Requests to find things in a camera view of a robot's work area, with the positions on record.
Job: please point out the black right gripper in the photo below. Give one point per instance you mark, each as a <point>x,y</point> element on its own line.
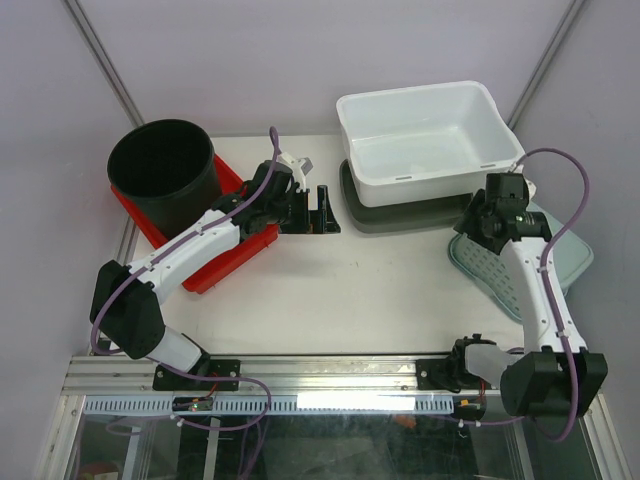
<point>468,221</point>

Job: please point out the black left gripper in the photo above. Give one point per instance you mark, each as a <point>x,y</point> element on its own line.
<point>321,221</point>

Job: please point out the light teal perforated basket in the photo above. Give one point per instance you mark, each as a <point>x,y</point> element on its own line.
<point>572,256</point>

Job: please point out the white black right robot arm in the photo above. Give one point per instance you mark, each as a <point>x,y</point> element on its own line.
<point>557,375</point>

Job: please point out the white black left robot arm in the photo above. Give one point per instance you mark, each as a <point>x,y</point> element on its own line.
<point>126,307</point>

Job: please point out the dark green plastic tray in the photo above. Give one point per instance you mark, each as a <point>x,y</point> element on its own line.
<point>427,214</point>

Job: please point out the red plastic tray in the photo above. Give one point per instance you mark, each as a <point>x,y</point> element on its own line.
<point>222,266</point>

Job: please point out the white plastic tub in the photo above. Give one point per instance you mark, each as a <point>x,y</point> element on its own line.
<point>422,143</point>

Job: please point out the black round bucket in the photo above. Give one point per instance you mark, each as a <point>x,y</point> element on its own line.
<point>166,168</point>

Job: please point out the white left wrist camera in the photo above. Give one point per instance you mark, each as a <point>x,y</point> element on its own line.
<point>299,167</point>

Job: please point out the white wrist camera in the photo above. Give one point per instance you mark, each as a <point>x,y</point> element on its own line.
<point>299,167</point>
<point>531,187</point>

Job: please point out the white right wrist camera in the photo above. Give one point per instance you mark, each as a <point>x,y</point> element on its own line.
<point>531,187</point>

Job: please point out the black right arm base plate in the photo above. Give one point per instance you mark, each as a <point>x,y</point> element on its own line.
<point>438,374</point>

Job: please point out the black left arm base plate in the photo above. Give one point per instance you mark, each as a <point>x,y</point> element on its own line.
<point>212,374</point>

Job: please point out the white slotted cable duct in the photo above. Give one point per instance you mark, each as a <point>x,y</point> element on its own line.
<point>304,403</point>

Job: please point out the aluminium mounting rail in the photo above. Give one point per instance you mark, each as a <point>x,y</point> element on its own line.
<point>282,374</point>

